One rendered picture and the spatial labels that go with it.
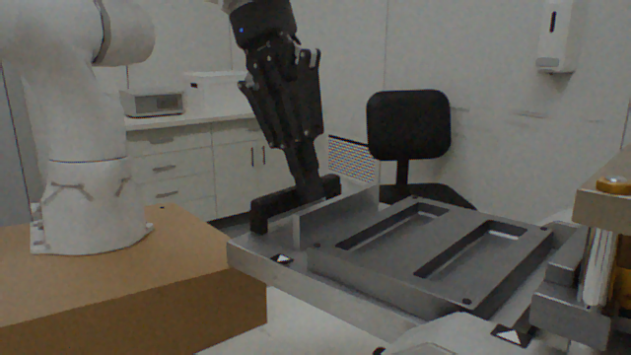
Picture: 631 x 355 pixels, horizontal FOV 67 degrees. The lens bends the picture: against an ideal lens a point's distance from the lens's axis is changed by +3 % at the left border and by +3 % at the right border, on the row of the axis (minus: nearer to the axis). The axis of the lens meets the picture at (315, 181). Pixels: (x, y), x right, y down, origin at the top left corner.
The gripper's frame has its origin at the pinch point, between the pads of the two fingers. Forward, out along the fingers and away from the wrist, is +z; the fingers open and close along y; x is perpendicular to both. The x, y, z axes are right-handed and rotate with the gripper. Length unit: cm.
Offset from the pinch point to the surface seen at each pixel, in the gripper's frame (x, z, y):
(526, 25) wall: -168, -28, 21
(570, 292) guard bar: 12.6, 9.7, -30.3
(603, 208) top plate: 13.8, 4.7, -33.3
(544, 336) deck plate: -0.1, 19.2, -23.0
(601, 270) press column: 13.6, 8.1, -32.4
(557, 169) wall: -163, 31, 21
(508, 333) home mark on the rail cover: 12.4, 12.7, -25.9
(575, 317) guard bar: 14.0, 10.6, -30.7
